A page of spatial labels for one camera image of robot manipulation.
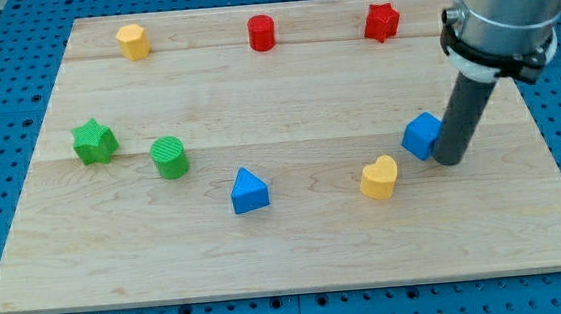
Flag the wooden board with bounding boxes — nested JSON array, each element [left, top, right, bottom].
[[0, 0, 561, 314]]

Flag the green cylinder block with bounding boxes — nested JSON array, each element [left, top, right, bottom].
[[150, 136, 190, 180]]

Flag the yellow heart block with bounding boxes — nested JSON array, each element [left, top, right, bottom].
[[359, 155, 398, 200]]

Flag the red star block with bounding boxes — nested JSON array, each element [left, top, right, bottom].
[[364, 2, 400, 43]]

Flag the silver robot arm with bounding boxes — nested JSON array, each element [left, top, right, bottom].
[[441, 0, 561, 88]]

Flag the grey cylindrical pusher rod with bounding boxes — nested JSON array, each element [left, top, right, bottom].
[[432, 73, 496, 166]]

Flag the green star block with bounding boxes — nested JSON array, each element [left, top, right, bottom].
[[71, 119, 119, 165]]

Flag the yellow hexagon block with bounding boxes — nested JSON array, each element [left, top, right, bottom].
[[115, 24, 151, 61]]

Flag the red cylinder block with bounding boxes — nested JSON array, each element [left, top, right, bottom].
[[247, 14, 276, 52]]

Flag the blue cube block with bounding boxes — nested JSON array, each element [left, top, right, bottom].
[[401, 111, 441, 161]]

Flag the blue triangle block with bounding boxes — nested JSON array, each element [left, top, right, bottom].
[[230, 167, 270, 215]]

